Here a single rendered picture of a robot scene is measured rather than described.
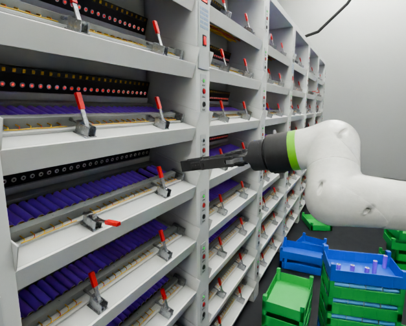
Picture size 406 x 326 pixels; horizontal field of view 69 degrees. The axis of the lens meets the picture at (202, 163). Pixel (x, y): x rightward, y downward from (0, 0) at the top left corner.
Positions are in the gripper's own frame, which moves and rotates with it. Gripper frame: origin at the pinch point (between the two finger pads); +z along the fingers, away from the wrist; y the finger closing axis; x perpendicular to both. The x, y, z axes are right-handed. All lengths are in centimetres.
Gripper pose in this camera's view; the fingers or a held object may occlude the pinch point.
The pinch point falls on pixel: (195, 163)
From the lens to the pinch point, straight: 80.7
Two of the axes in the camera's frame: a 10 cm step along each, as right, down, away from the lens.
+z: -8.6, 1.2, 4.9
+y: 4.7, -1.6, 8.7
